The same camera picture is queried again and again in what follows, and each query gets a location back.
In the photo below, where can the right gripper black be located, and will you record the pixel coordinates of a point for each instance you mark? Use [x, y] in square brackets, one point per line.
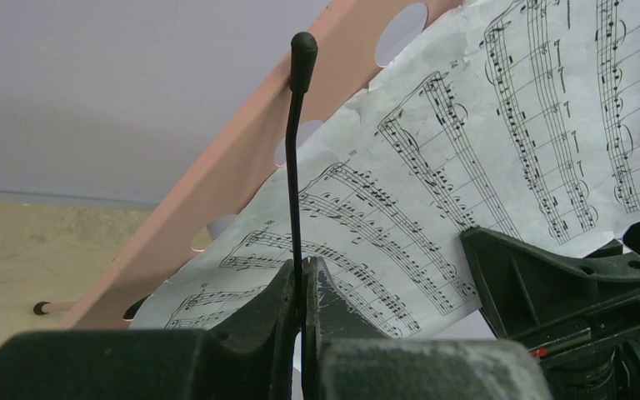
[578, 317]

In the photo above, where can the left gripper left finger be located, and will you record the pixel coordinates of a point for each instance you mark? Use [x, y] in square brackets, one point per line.
[247, 356]

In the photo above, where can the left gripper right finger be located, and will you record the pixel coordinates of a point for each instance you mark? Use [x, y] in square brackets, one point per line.
[343, 357]

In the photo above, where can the sheet music page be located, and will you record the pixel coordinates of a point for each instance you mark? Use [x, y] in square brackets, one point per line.
[518, 116]

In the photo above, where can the pink music stand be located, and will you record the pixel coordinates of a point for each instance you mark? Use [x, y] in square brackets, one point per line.
[229, 172]

